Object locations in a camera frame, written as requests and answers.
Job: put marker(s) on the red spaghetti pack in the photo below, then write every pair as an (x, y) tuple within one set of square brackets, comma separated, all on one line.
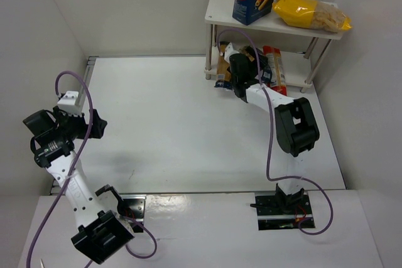
[(278, 81)]

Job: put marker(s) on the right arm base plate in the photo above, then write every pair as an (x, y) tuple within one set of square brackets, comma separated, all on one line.
[(271, 217)]

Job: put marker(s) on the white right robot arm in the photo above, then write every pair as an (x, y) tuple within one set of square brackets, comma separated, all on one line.
[(293, 130)]

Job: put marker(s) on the yellow pasta bag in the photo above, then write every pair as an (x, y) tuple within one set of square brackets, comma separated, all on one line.
[(312, 14)]

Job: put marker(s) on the tricolor fusilli pasta bag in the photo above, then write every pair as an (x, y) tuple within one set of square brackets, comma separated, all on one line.
[(266, 71)]

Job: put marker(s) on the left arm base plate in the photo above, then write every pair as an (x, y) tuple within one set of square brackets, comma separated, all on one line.
[(132, 206)]

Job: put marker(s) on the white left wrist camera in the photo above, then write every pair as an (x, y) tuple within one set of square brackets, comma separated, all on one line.
[(69, 103)]

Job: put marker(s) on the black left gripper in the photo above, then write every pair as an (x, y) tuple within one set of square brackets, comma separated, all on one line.
[(83, 124)]

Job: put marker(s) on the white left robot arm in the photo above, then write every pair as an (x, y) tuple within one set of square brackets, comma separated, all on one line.
[(102, 228)]

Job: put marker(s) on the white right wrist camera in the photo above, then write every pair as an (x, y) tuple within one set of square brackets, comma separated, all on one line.
[(230, 50)]

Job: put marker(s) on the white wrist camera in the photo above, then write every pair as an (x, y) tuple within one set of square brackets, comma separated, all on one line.
[(230, 50), (69, 103)]

